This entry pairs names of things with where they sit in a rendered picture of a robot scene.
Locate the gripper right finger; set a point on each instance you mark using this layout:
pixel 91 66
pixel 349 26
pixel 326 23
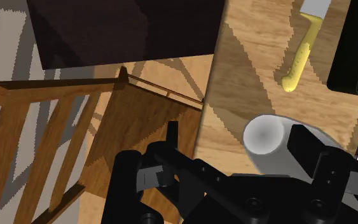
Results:
pixel 333 167

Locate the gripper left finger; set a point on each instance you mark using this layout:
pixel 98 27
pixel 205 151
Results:
pixel 178 173

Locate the brown wooden chair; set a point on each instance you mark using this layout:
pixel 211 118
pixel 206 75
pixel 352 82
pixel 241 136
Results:
pixel 129 118

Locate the white cylindrical cup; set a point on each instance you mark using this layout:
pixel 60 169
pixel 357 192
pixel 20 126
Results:
pixel 264 135

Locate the black rounded box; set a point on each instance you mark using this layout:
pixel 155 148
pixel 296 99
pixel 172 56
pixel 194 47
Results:
pixel 355 46

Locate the light wooden table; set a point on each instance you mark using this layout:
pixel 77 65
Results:
pixel 259 46

